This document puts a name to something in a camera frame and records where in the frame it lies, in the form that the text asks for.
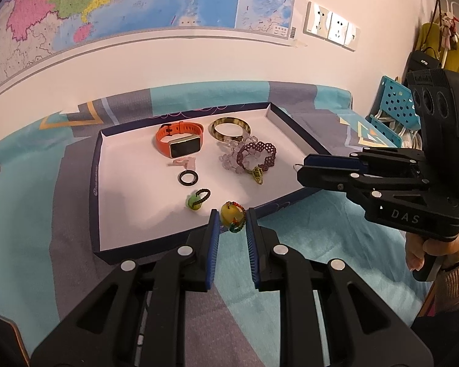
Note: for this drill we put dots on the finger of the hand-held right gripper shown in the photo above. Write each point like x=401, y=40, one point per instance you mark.
x=329, y=179
x=340, y=162

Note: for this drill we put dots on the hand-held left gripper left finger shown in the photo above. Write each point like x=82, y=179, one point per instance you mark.
x=213, y=244

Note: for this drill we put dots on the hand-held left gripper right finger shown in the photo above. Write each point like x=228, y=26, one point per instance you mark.
x=252, y=252

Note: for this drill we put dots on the yellow charm with coloured beads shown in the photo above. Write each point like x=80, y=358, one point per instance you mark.
x=229, y=212

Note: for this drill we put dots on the green charm with black beads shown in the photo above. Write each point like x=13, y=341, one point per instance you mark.
x=194, y=202

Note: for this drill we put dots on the dark blue box lid tray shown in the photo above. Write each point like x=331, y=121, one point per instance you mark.
x=145, y=206

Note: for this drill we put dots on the person's right forearm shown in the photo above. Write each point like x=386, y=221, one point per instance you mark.
x=457, y=286

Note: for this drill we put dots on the person's right hand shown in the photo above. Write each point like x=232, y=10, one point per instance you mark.
x=415, y=252

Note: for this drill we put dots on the blue perforated basket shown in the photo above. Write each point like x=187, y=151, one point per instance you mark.
x=397, y=101

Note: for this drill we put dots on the teal and grey bed sheet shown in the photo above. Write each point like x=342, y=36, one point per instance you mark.
x=329, y=275

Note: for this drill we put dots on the black bag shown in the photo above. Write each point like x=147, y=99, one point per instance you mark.
x=424, y=61

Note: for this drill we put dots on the orange smartwatch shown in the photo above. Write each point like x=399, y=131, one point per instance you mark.
x=181, y=146

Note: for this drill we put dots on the tortoiseshell bangle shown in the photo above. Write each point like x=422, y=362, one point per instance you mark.
x=214, y=134

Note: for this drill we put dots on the small plush toy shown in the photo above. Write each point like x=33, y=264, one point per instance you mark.
x=449, y=26

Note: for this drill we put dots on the dark cloth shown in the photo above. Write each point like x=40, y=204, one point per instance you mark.
x=447, y=344

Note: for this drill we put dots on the black wooden board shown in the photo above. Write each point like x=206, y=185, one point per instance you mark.
x=7, y=336

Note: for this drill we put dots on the white wall socket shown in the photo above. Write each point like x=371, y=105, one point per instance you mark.
x=352, y=36
x=317, y=19
x=338, y=27

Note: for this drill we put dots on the colourful wall map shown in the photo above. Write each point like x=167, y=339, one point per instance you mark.
x=137, y=0

